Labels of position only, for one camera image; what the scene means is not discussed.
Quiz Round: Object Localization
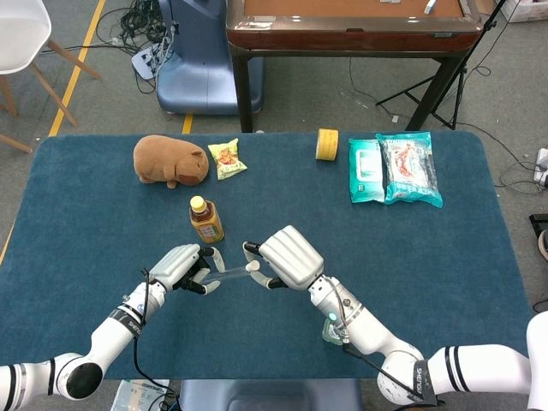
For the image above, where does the brown mahjong table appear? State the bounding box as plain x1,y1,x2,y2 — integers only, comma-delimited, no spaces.
225,0,487,133

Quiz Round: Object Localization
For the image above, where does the brown capybara plush toy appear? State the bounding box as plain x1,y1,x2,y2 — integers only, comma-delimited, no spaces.
133,134,210,190

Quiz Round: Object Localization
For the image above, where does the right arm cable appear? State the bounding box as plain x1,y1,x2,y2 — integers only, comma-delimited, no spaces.
332,277,432,406

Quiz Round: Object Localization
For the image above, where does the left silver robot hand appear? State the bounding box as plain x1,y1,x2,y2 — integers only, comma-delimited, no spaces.
147,243,226,295

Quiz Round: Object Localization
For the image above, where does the yellow tape roll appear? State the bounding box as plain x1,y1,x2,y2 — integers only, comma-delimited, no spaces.
315,128,340,162

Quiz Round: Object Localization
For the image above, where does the white plastic chair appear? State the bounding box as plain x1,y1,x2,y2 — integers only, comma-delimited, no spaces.
0,0,103,154

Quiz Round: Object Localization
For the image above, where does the transparent glass test tube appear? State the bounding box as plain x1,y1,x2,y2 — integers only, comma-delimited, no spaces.
200,264,253,286

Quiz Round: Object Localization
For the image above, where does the yellow corn tea bottle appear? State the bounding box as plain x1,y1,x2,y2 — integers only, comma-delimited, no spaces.
188,195,225,245

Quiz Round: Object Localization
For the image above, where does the teal noodle food pack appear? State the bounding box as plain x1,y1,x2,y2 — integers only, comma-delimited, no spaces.
375,131,444,209

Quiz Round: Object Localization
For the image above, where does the yellow-green snack bag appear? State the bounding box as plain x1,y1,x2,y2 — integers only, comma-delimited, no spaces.
207,138,248,182

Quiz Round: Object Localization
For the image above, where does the black tripod stand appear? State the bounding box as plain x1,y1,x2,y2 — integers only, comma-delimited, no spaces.
375,0,509,132

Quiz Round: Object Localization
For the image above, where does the green wet wipes pack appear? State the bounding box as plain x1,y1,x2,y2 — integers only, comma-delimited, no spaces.
347,137,389,204

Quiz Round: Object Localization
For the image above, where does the white power strip with plugs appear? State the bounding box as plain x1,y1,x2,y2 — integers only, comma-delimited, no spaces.
130,45,172,80

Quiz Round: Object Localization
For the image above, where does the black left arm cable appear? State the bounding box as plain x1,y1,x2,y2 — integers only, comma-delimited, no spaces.
133,267,181,411

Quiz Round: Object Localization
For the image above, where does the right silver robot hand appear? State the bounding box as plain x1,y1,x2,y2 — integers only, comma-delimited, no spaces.
241,224,325,292

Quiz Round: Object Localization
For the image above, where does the blue table cloth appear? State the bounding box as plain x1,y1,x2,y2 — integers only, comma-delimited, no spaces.
0,130,534,382

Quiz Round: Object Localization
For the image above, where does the black floor cable bundle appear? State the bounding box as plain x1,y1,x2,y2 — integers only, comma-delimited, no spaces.
96,0,172,93

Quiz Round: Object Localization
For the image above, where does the blue-grey machine base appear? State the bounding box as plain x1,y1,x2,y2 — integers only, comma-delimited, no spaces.
156,0,265,116

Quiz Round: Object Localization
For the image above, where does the white wall-side power strip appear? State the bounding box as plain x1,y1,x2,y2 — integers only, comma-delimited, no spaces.
534,147,548,188

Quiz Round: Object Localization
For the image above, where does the blue-grey robot torso base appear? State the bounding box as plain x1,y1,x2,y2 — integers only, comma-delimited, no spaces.
178,378,365,411

